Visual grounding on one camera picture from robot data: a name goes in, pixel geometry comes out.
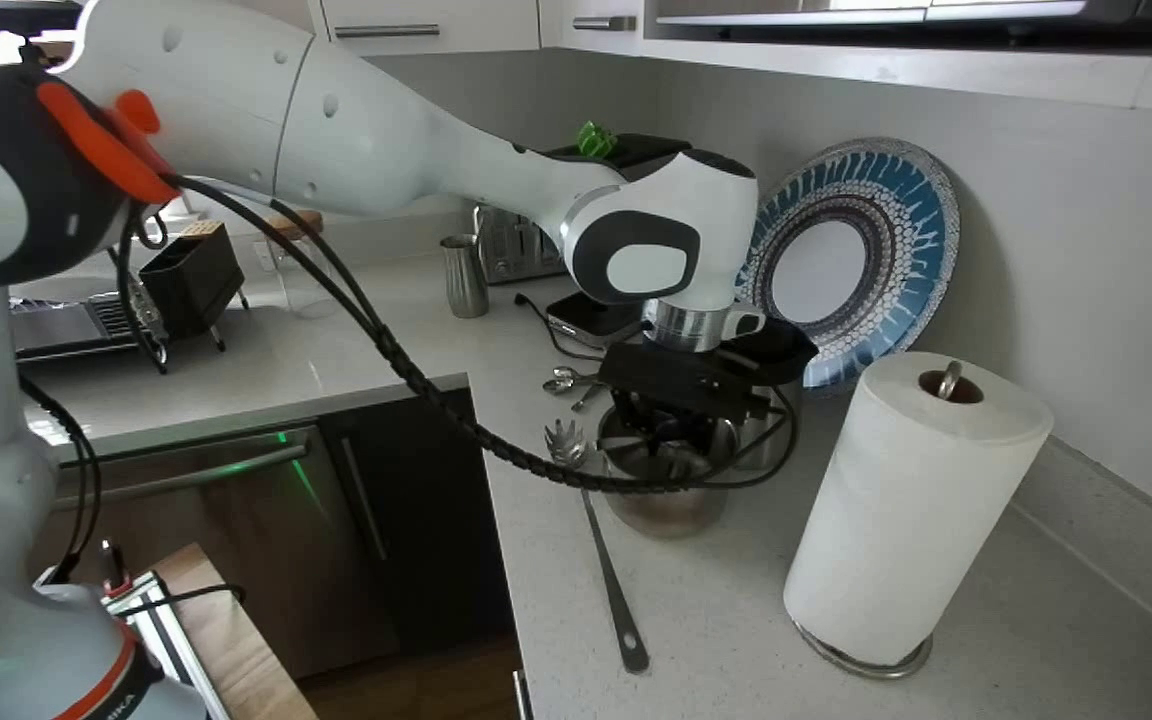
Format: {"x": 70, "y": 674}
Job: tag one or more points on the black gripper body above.
{"x": 673, "y": 397}

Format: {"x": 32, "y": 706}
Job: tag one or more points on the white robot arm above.
{"x": 260, "y": 118}

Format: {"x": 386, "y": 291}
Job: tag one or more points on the silver steel pot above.
{"x": 665, "y": 469}

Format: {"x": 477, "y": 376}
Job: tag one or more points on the silver whisk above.
{"x": 566, "y": 445}

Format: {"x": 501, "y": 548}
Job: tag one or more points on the blue white decorative plate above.
{"x": 853, "y": 251}

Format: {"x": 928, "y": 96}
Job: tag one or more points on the white paper towel roll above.
{"x": 917, "y": 479}

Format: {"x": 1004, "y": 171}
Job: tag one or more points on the small steel cup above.
{"x": 462, "y": 277}

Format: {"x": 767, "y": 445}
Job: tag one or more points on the dishwasher front with green light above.
{"x": 269, "y": 512}

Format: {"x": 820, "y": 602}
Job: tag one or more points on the wooden table top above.
{"x": 198, "y": 631}

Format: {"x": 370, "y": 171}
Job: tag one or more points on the dark cabinet door with handle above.
{"x": 421, "y": 520}

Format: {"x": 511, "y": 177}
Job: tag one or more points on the black box on wire stand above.
{"x": 178, "y": 292}

